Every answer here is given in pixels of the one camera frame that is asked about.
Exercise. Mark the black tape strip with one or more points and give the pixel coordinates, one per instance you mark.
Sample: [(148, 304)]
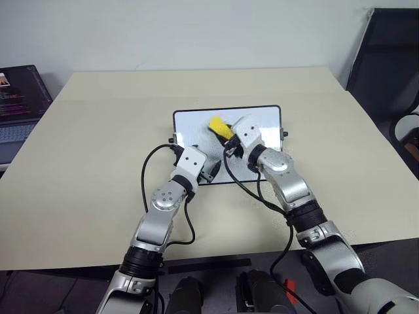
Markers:
[(209, 265)]

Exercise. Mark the black office chair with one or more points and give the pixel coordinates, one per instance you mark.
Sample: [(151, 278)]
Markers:
[(386, 65)]

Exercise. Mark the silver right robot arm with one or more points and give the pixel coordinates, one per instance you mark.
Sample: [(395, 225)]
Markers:
[(291, 183)]

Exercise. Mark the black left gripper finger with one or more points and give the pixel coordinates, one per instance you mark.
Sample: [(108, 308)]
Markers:
[(216, 168)]

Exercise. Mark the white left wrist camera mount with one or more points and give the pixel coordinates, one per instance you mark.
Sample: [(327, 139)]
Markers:
[(191, 163)]

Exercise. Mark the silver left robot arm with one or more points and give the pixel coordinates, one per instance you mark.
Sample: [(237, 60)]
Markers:
[(157, 225)]

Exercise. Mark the open grey laptop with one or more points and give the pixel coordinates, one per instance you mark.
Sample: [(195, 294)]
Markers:
[(19, 98)]

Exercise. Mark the red tape piece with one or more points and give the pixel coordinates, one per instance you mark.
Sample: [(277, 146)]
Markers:
[(290, 288)]

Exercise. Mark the white and black round object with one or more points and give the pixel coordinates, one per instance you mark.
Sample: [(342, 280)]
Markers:
[(406, 126)]

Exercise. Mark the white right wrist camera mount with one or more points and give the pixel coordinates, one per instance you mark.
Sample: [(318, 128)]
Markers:
[(248, 132)]

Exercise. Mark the dark rounded shape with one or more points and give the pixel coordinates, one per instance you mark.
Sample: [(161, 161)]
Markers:
[(185, 296), (262, 292)]

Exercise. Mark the black framed small whiteboard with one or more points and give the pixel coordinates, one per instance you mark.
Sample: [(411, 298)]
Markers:
[(193, 131)]

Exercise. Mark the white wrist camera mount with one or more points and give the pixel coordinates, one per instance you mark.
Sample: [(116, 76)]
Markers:
[(248, 132), (191, 163)]

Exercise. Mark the yellow whiteboard eraser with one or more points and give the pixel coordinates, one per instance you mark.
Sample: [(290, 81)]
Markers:
[(220, 126)]

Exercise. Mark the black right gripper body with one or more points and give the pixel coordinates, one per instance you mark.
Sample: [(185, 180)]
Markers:
[(234, 148)]

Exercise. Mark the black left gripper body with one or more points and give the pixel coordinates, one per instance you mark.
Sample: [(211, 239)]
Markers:
[(206, 177)]

